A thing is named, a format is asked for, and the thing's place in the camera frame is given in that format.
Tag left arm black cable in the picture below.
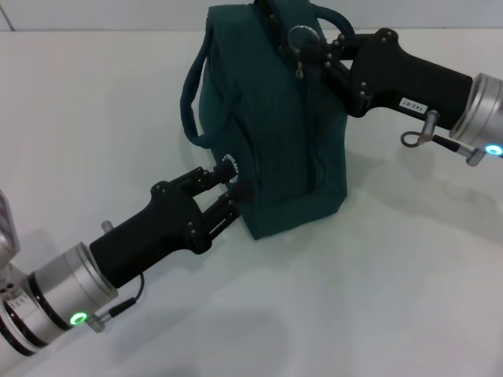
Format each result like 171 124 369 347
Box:
86 273 146 333

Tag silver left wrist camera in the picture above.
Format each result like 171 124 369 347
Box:
0 188 22 261

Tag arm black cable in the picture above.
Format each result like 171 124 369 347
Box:
86 273 146 333
399 109 486 168

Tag dark teal insulated lunch bag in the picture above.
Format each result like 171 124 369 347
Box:
179 0 357 241

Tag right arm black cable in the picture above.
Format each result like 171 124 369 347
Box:
399 109 486 168

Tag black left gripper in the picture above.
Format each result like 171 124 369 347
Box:
89 162 255 289

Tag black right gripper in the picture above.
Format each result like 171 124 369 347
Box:
303 27 474 131

